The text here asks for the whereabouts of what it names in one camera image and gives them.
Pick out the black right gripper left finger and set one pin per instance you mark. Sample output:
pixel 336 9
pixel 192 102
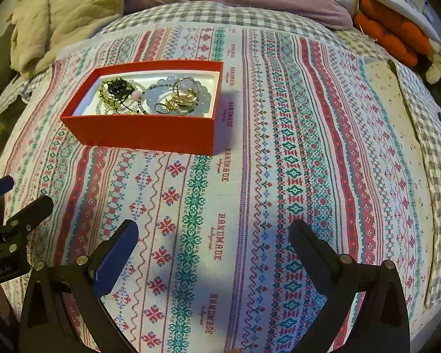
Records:
pixel 46 325

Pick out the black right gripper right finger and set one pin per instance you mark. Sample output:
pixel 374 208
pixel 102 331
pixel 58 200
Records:
pixel 382 323

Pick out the red jewelry box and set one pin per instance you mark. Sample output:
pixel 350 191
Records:
pixel 156 132

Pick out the black flower hair clip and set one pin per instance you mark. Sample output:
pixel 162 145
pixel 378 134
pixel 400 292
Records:
pixel 119 88

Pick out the pink bead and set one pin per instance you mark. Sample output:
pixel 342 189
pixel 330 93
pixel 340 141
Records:
pixel 137 96

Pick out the beige fleece blanket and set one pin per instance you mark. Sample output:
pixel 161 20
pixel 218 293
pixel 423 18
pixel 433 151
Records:
pixel 43 27

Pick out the gold rings cluster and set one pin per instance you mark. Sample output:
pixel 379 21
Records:
pixel 183 100

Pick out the patterned cross-stitch bedspread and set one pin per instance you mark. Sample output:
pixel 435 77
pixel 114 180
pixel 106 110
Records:
pixel 209 319

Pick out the orange plush toy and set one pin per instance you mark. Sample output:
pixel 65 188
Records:
pixel 399 36

